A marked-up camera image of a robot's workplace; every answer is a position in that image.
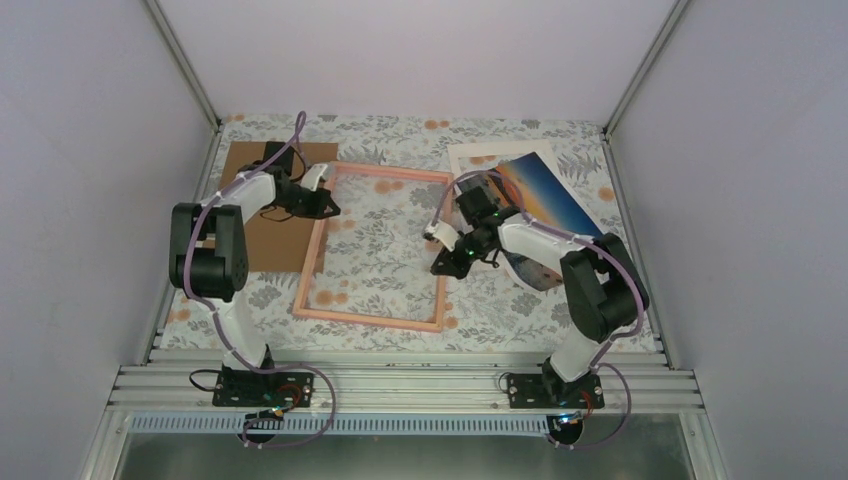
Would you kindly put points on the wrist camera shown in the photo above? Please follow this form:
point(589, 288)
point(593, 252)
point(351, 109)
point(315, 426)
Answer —
point(315, 176)
point(443, 233)

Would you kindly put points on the left aluminium corner post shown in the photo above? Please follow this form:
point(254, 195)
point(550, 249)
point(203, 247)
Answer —
point(177, 52)

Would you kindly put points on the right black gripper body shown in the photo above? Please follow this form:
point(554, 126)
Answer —
point(465, 264)

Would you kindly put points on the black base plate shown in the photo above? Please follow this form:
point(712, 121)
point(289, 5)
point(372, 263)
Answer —
point(535, 391)
point(239, 388)

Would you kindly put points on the grey slotted cable duct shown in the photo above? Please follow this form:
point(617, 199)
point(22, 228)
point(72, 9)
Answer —
point(343, 424)

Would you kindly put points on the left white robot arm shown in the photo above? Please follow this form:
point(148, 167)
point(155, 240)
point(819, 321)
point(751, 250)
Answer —
point(208, 252)

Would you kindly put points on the right aluminium corner post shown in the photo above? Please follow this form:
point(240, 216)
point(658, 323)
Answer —
point(652, 55)

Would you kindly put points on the aluminium corner post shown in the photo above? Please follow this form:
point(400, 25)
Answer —
point(652, 55)
point(177, 52)

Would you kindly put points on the brown cardboard backing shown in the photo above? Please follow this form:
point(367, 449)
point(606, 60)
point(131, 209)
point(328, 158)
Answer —
point(276, 241)

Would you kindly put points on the sunset photo print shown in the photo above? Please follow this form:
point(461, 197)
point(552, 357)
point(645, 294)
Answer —
point(547, 200)

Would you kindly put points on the aluminium rail base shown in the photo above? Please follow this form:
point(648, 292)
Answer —
point(415, 383)

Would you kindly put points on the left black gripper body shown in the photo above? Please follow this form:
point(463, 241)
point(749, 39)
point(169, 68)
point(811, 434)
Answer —
point(300, 206)

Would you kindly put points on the white mat board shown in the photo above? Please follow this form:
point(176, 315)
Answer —
point(480, 156)

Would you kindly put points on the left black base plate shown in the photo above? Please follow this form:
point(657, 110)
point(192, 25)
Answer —
point(239, 388)

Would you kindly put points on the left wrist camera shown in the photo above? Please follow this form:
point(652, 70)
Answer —
point(315, 176)

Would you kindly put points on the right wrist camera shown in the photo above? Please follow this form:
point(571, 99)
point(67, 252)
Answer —
point(443, 233)

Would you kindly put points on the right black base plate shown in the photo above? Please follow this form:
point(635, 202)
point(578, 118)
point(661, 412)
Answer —
point(535, 391)

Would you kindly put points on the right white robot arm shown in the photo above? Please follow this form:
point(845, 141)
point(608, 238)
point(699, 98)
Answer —
point(605, 296)

